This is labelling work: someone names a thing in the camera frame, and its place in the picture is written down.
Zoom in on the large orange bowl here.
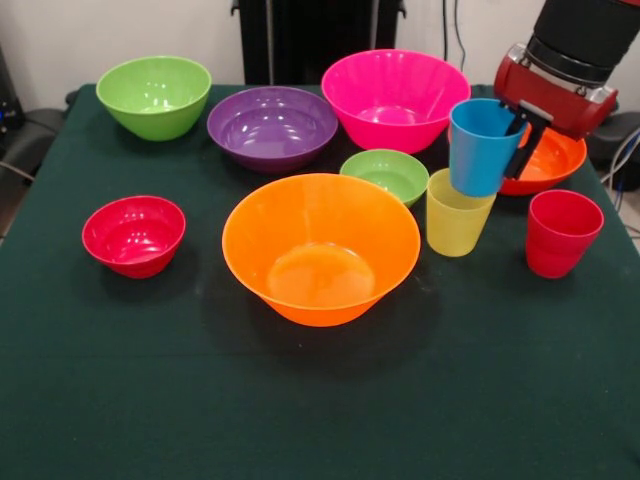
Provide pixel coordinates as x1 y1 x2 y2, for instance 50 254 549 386
221 173 421 328

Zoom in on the purple bowl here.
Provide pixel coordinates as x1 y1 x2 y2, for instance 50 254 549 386
206 85 339 175

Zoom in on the large green bowl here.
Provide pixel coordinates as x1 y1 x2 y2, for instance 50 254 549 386
95 55 213 142

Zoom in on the small green bowl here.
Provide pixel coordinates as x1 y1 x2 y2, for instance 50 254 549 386
339 148 430 209

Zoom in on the dark green tablecloth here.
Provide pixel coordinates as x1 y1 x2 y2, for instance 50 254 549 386
0 83 640 480

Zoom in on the black electronics box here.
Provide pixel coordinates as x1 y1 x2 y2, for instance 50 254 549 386
0 42 26 149

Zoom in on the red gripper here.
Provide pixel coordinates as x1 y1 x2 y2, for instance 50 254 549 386
493 43 619 180

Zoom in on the white cable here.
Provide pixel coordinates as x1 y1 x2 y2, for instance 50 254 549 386
600 129 640 185

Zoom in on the grey cable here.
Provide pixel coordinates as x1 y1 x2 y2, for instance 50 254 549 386
0 159 36 184

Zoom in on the yellow cup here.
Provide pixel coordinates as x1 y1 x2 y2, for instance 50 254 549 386
425 168 498 258

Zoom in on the pink bowl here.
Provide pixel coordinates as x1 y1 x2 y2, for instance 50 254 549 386
321 48 472 155

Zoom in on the black equipment with knob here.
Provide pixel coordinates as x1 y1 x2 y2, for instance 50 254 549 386
594 99 640 174

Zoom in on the blue cup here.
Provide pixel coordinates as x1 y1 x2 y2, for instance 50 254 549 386
448 98 530 197

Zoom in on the red-orange bowl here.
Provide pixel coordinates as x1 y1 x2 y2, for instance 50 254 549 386
447 124 588 197

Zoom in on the red cup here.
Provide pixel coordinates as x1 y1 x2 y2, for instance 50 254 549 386
525 189 605 280

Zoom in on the small red bowl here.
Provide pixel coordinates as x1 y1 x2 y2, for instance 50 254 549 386
81 195 187 280

